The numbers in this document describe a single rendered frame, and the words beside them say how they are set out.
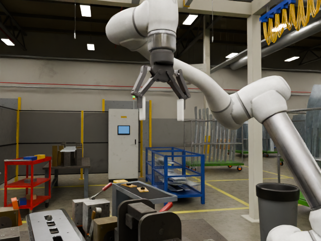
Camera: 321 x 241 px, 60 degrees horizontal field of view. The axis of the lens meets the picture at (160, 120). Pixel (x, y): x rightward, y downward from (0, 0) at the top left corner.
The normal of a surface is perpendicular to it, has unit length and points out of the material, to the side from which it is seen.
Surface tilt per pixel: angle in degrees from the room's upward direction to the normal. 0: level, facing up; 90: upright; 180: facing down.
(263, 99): 83
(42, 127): 90
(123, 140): 90
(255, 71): 90
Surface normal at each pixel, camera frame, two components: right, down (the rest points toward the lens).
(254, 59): 0.21, -0.04
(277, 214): -0.35, 0.02
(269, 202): -0.72, 0.03
